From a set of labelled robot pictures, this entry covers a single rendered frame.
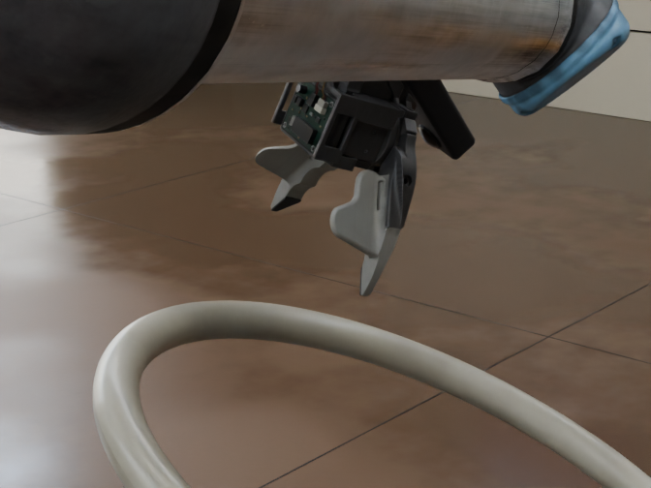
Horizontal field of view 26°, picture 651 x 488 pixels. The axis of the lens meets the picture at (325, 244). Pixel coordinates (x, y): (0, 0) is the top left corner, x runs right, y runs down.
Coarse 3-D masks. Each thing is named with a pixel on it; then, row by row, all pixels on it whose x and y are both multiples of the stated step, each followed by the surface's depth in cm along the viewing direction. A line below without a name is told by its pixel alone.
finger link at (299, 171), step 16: (256, 160) 113; (272, 160) 113; (288, 160) 113; (304, 160) 114; (288, 176) 115; (304, 176) 114; (320, 176) 115; (288, 192) 116; (304, 192) 116; (272, 208) 117
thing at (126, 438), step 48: (144, 336) 98; (192, 336) 105; (240, 336) 111; (288, 336) 113; (336, 336) 115; (384, 336) 117; (96, 384) 90; (432, 384) 118; (480, 384) 118; (144, 432) 85; (528, 432) 117; (576, 432) 115; (144, 480) 81; (624, 480) 111
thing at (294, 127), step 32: (320, 96) 104; (352, 96) 102; (384, 96) 106; (288, 128) 107; (320, 128) 103; (352, 128) 103; (384, 128) 106; (416, 128) 106; (320, 160) 104; (352, 160) 105; (384, 160) 107
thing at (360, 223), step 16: (368, 176) 106; (384, 176) 106; (368, 192) 105; (384, 192) 106; (336, 208) 103; (352, 208) 104; (368, 208) 105; (384, 208) 105; (336, 224) 103; (352, 224) 104; (368, 224) 105; (384, 224) 105; (352, 240) 104; (368, 240) 105; (384, 240) 105; (368, 256) 106; (384, 256) 105; (368, 272) 106; (368, 288) 106
